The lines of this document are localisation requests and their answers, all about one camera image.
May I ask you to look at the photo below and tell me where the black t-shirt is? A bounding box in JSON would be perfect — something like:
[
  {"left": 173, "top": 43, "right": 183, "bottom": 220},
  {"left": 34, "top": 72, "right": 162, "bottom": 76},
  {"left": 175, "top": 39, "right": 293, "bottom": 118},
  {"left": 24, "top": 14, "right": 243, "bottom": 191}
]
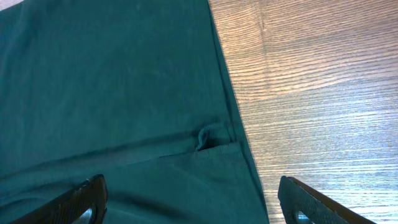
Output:
[{"left": 1, "top": 0, "right": 269, "bottom": 224}]

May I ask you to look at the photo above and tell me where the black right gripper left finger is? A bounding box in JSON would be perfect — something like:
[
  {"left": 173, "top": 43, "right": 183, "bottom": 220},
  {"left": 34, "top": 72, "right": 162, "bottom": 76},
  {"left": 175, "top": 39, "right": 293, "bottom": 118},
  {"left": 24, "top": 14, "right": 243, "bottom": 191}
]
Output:
[{"left": 12, "top": 174, "right": 108, "bottom": 224}]

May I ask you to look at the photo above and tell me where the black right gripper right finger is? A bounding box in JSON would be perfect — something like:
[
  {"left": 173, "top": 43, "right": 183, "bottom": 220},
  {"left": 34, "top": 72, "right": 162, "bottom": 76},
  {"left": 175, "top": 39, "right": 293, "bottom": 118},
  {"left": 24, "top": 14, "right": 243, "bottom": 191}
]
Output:
[{"left": 278, "top": 176, "right": 375, "bottom": 224}]

